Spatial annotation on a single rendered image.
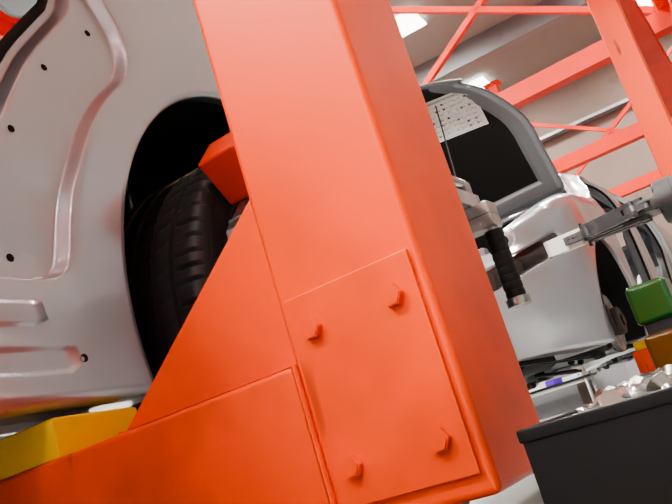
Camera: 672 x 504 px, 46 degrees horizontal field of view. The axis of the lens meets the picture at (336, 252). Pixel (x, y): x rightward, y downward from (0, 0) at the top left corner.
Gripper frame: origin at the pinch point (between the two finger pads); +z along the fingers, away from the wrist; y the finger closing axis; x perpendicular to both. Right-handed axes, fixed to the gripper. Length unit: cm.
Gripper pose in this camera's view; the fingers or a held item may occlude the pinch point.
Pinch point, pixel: (565, 243)
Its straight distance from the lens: 143.9
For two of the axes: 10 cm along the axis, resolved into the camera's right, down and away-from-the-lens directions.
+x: -3.1, -9.2, 2.5
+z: -8.1, 3.9, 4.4
